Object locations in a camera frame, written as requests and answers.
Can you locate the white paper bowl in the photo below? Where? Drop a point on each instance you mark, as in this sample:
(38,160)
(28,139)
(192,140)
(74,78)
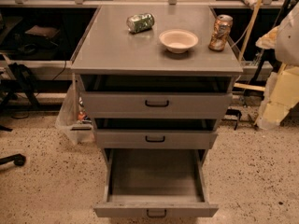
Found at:
(178,41)

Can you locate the grey drawer cabinet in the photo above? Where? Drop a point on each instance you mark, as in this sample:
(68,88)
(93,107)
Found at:
(110,49)

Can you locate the grey top drawer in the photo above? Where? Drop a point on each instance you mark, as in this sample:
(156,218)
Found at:
(152,97)

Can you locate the black chair caster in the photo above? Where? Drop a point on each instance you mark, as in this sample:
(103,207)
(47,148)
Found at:
(17,159)

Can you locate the green soda can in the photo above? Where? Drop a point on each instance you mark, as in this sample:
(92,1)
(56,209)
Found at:
(140,22)

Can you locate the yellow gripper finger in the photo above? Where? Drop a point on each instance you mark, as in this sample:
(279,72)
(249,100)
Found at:
(280,97)
(269,40)

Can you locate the orange soda can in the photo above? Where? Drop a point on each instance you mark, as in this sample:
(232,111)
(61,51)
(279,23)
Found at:
(221,31)

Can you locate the grey middle drawer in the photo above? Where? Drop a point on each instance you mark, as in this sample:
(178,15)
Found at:
(155,133)

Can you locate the grey drawer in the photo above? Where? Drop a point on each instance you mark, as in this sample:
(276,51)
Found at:
(155,133)
(152,97)
(155,183)

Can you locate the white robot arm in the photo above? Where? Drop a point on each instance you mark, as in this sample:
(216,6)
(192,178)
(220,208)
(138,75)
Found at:
(287,46)

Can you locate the grey bottom drawer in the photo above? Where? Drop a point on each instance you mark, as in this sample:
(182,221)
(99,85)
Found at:
(155,183)

